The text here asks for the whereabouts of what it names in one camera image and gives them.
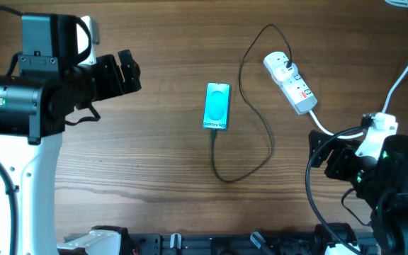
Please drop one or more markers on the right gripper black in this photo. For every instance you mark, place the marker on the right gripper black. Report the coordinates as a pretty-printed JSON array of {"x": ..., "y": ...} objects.
[{"x": 343, "y": 150}]

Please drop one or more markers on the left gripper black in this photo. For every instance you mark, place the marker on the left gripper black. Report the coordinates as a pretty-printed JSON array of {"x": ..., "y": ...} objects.
[{"x": 115, "y": 86}]

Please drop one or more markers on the white power strip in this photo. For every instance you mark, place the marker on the white power strip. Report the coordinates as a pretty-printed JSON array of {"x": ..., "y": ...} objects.
[{"x": 296, "y": 90}]

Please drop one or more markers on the teal screen smartphone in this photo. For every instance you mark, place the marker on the teal screen smartphone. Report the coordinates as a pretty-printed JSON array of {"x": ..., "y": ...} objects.
[{"x": 217, "y": 103}]

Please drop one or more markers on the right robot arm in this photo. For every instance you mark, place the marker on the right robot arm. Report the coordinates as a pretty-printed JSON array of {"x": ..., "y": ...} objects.
[{"x": 390, "y": 229}]

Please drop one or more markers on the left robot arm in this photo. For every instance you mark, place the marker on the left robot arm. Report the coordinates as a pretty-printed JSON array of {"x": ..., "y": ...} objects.
[{"x": 33, "y": 118}]

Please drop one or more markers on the white USB charger plug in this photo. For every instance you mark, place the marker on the white USB charger plug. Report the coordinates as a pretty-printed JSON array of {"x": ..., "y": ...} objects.
[{"x": 282, "y": 74}]

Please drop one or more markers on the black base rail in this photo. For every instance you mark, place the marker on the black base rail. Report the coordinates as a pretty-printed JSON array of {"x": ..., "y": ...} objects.
[{"x": 218, "y": 244}]

